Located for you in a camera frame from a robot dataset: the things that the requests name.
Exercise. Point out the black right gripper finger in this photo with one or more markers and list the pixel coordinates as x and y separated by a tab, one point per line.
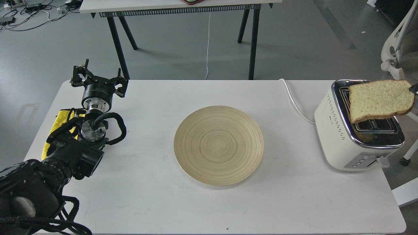
414	89

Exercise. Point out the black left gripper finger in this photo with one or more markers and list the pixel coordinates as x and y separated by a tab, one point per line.
81	76
118	84

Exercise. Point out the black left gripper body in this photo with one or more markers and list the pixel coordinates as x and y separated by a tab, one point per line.
98	94

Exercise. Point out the slice of bread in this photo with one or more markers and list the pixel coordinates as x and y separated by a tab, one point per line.
380	100

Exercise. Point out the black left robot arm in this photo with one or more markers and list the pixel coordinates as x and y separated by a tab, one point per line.
32	191

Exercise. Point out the white chrome toaster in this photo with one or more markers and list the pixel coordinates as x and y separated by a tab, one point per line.
353	147

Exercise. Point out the yellow cloth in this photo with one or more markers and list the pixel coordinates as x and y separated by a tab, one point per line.
63	116

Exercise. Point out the white background table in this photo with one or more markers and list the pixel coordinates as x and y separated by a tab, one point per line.
111	9

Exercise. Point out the white office chair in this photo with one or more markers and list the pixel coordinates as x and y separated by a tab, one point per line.
399	43

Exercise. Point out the round wooden plate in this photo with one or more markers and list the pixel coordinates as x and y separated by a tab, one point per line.
219	145

